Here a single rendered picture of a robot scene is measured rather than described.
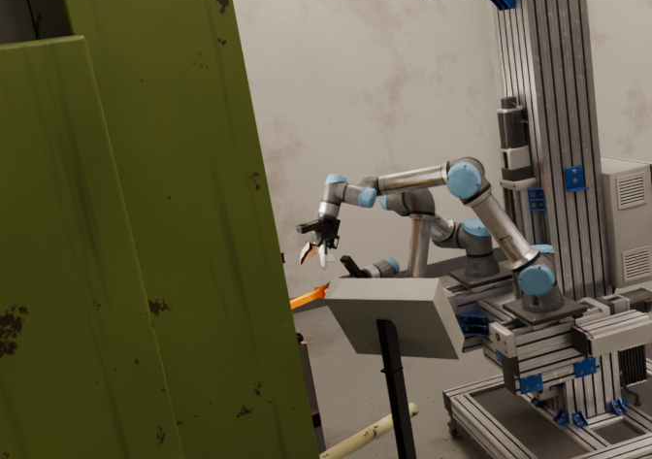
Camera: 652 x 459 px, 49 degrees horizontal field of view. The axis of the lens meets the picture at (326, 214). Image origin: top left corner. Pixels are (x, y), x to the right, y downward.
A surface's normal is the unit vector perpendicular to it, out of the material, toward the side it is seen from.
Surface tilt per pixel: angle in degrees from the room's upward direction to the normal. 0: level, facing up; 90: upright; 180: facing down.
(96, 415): 90
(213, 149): 90
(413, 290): 30
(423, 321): 120
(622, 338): 90
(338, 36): 90
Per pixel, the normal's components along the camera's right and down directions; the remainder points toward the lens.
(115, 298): 0.60, 0.07
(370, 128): 0.25, 0.17
